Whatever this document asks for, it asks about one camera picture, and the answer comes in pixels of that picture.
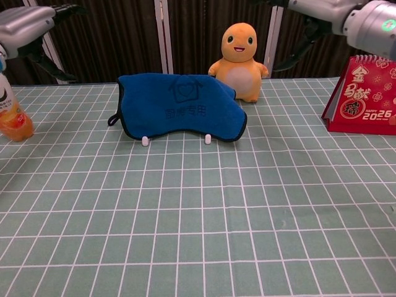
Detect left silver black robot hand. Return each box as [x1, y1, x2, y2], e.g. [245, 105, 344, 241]
[0, 4, 90, 83]

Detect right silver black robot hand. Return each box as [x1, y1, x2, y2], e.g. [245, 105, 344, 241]
[250, 0, 340, 72]

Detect blue towel with black trim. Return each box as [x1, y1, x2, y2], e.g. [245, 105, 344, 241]
[107, 73, 248, 142]

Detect green checkered tablecloth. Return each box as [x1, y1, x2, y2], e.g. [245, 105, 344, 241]
[0, 77, 396, 297]

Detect dark brown pleated curtain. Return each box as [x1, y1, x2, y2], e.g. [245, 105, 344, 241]
[0, 0, 396, 86]

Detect orange drink bottle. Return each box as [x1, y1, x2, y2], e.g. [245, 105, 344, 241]
[0, 69, 35, 142]

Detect orange plush dinosaur toy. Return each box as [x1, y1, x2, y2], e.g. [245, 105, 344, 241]
[207, 23, 270, 104]

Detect red 2026 desk calendar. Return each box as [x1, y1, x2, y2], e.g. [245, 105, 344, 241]
[321, 54, 396, 136]

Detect white screen frame post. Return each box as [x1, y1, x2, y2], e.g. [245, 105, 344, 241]
[27, 0, 69, 85]
[264, 5, 285, 78]
[153, 0, 174, 77]

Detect metal wire rack, white feet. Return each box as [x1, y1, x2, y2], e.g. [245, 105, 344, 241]
[141, 133, 213, 147]

